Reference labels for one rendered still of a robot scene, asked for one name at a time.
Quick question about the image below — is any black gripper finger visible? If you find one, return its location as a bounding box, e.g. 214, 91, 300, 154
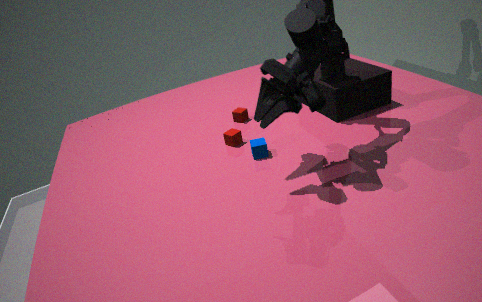
260, 101, 295, 129
254, 77, 291, 122

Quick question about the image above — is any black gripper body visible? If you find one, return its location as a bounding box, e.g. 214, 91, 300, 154
260, 52, 317, 114

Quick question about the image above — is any blue cube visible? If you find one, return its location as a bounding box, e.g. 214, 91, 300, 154
250, 137, 269, 160

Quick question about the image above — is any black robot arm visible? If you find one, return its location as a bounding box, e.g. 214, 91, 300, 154
284, 0, 350, 113

